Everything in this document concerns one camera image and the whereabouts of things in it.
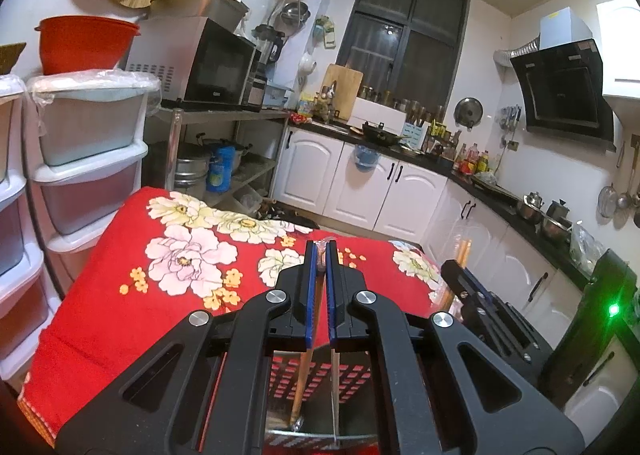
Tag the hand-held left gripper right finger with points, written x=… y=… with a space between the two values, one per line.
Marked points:
x=347 y=305

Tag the red plastic basin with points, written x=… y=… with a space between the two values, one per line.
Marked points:
x=82 y=45

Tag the row of spice jars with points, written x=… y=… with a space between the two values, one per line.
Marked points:
x=405 y=105

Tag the steel basin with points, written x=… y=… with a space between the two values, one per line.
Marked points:
x=200 y=10

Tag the white teapot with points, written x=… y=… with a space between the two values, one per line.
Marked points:
x=307 y=66

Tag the white kitchen cabinets with counter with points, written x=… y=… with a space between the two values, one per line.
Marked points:
x=325 y=175

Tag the white box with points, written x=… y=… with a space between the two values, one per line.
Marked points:
x=380 y=110

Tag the wooden chopstick pair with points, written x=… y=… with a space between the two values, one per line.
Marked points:
x=302 y=385
x=462 y=252

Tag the blue packet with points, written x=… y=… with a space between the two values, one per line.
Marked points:
x=221 y=170

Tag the microwave oven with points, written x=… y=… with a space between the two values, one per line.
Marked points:
x=210 y=65

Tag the hanging steel colander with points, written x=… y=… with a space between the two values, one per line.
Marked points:
x=295 y=14

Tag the metal shelf rack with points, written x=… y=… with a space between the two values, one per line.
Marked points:
x=250 y=155

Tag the woven basket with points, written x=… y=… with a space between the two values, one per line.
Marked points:
x=10 y=57

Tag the grey lattice utensil holder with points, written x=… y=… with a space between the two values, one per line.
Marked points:
x=320 y=415

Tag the hanging steel ladle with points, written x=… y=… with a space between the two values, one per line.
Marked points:
x=625 y=185

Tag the black blender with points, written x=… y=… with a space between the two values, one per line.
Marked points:
x=270 y=45

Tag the steel pots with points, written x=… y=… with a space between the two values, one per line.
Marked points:
x=545 y=220

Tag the blue knife holder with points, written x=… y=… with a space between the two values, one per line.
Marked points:
x=415 y=135

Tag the wooden cutting board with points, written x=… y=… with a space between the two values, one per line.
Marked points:
x=345 y=90

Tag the blue hanging bag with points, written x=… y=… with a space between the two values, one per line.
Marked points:
x=365 y=157

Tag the steel steamer pot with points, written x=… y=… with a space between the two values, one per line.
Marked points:
x=190 y=165

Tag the white plastic drawer unit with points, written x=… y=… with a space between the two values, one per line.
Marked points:
x=90 y=135
x=15 y=235

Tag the hanging steel strainer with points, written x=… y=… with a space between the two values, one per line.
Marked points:
x=607 y=202

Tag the red floral blanket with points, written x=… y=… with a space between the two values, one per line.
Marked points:
x=100 y=260

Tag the black wok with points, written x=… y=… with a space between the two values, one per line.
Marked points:
x=382 y=132

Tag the dark window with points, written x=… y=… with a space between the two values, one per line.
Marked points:
x=400 y=40

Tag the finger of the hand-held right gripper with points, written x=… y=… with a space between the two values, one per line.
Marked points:
x=505 y=315
x=457 y=280

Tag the black range hood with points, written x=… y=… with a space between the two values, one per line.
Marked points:
x=565 y=90

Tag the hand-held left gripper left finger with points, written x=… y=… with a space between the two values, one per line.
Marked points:
x=295 y=305

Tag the clear plastic bag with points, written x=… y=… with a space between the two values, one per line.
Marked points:
x=585 y=245

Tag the row of condiment bottles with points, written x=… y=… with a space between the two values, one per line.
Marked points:
x=472 y=160

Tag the hanging steel pot lid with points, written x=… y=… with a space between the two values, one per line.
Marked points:
x=469 y=112

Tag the white wall cabinet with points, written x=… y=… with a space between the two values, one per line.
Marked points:
x=622 y=50

